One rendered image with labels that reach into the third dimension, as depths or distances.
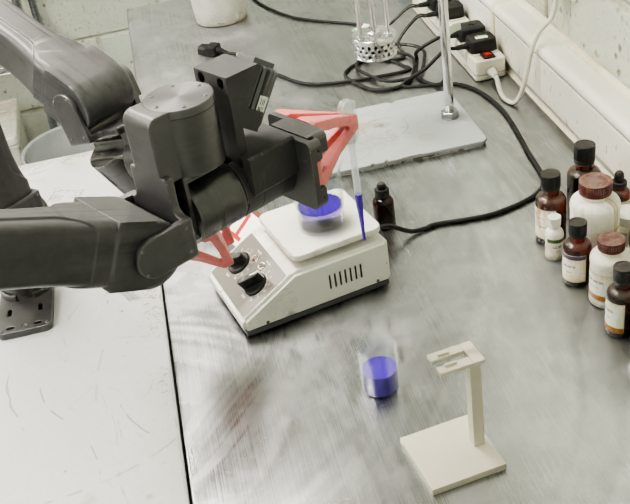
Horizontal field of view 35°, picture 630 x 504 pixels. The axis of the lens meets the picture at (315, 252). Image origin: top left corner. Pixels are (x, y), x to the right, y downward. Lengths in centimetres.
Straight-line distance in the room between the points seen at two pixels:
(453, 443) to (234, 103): 43
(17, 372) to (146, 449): 24
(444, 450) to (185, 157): 42
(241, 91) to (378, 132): 81
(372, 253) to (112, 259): 53
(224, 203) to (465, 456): 37
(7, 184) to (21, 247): 56
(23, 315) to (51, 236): 62
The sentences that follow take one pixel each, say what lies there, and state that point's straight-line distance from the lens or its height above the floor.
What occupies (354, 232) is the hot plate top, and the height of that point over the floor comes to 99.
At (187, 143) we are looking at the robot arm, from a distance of 80.
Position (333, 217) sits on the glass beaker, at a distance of 122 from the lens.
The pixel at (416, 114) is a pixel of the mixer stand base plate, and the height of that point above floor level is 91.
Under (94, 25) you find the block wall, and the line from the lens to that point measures 364.
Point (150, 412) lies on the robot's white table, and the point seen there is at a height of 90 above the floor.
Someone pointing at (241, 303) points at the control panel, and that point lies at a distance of 124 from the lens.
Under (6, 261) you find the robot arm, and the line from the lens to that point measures 74.
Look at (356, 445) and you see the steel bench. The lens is 107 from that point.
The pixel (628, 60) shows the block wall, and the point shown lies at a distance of 147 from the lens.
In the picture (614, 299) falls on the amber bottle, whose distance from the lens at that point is 116.
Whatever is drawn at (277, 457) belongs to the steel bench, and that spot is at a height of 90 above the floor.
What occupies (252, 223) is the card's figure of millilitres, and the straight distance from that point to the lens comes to 139.
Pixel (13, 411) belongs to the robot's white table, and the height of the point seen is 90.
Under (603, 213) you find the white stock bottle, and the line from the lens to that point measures 126.
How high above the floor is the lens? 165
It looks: 33 degrees down
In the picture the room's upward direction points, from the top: 9 degrees counter-clockwise
